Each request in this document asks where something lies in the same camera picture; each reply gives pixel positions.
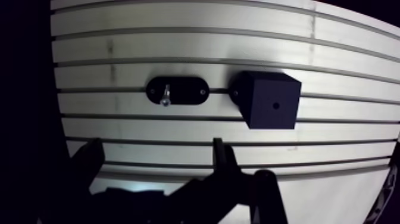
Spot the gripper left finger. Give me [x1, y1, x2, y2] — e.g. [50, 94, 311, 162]
[40, 138, 106, 224]

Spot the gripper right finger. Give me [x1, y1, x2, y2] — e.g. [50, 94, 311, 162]
[165, 137, 289, 224]

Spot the steel bolt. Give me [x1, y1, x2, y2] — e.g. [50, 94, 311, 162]
[160, 83, 171, 107]

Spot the dark blue-grey block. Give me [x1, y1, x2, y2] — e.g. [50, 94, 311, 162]
[228, 70, 302, 130]

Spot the black oval holder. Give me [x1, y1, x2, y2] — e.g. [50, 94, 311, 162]
[145, 76, 210, 106]

